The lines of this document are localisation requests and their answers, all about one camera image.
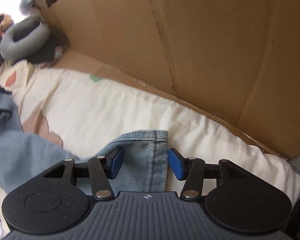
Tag brown teddy bear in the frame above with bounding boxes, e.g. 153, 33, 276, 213
0, 12, 14, 37

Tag grey neck pillow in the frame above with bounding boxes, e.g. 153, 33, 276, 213
0, 17, 51, 62

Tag cream bear print blanket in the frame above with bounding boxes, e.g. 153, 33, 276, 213
0, 60, 300, 240

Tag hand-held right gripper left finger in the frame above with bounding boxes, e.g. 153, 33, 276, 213
42, 147, 123, 200

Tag folded cardboard sheet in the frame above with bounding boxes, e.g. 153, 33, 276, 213
36, 0, 300, 159

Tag light blue denim pants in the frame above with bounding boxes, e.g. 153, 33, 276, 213
0, 96, 169, 197

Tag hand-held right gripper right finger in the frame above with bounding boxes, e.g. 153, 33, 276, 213
168, 148, 255, 201

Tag black cloth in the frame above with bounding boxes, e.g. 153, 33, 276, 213
27, 34, 72, 68

